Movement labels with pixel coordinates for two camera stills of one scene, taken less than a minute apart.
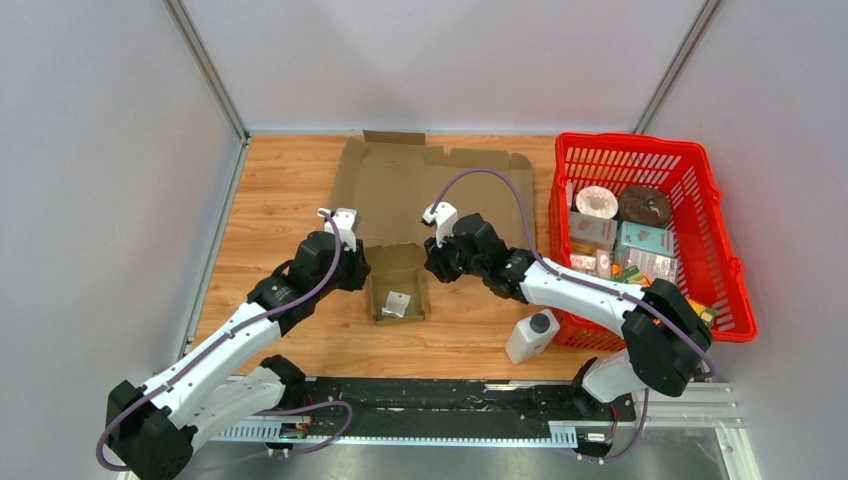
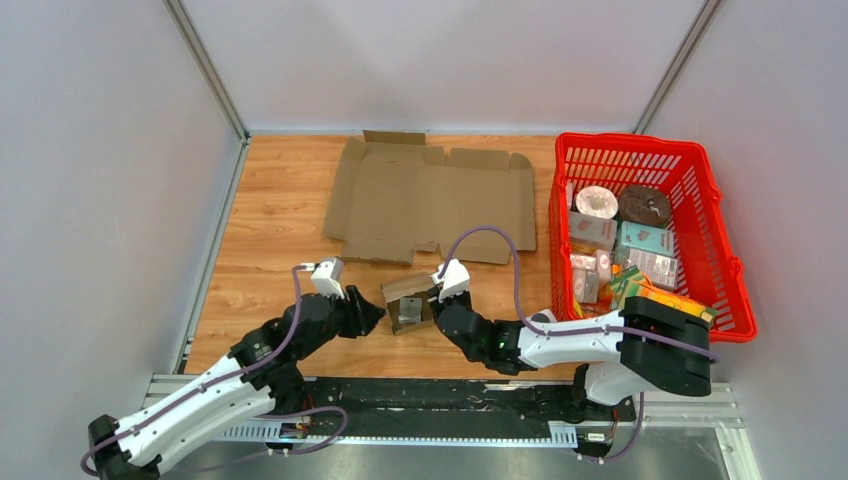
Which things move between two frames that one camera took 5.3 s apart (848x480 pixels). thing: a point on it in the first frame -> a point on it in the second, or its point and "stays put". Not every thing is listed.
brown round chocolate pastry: x=644 y=204 stays put
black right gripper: x=435 y=263 -> x=465 y=297
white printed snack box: x=653 y=265 stays put
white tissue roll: x=597 y=201 stays put
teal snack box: x=647 y=237 stays put
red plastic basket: x=708 y=268 stays put
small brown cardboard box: x=396 y=267 -> x=417 y=286
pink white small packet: x=599 y=266 stays put
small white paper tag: x=396 y=305 -> x=410 y=310
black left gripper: x=359 y=272 -> x=364 y=315
